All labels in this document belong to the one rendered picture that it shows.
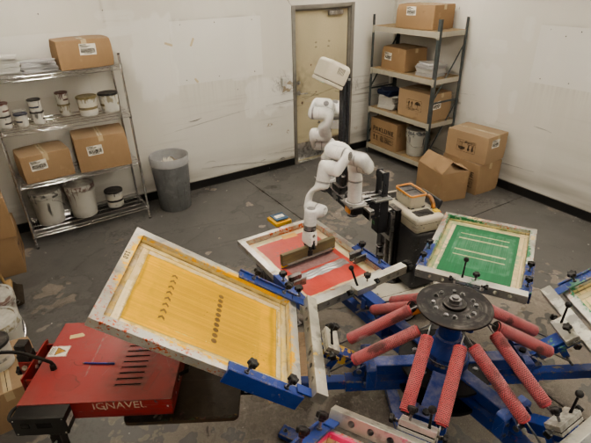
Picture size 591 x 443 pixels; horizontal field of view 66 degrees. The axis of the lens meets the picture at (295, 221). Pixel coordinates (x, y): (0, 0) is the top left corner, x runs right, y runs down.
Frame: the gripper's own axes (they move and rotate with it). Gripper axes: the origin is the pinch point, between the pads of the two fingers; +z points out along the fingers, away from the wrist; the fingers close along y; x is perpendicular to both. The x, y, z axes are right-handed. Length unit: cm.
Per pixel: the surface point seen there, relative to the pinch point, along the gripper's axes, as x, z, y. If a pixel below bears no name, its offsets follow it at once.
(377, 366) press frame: 28, 2, -93
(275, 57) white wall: -178, -71, 344
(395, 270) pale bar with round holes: -25, -5, -48
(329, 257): -12.2, 4.7, -5.3
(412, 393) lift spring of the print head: 36, -9, -119
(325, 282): 5.0, 6.3, -25.4
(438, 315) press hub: 13, -28, -107
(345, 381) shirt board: 38, 12, -85
